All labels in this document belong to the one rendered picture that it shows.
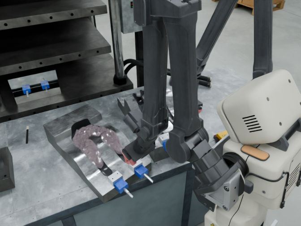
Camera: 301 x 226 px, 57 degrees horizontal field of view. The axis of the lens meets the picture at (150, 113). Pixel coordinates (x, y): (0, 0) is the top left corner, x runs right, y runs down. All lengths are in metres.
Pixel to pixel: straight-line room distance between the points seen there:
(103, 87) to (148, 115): 1.10
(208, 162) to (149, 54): 0.31
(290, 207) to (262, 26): 1.58
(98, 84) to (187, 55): 1.32
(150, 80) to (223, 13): 0.45
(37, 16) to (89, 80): 0.55
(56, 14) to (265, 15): 1.10
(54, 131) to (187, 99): 0.85
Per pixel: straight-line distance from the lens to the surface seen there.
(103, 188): 1.18
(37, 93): 1.86
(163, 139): 1.26
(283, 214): 2.29
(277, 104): 0.79
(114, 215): 1.46
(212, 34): 1.10
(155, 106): 0.78
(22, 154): 1.50
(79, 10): 1.71
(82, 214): 1.37
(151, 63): 0.72
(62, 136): 1.38
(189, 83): 0.67
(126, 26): 1.89
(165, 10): 0.61
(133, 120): 0.91
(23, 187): 1.35
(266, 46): 1.04
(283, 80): 0.85
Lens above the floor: 1.78
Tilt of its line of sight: 38 degrees down
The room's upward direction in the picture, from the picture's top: 1 degrees counter-clockwise
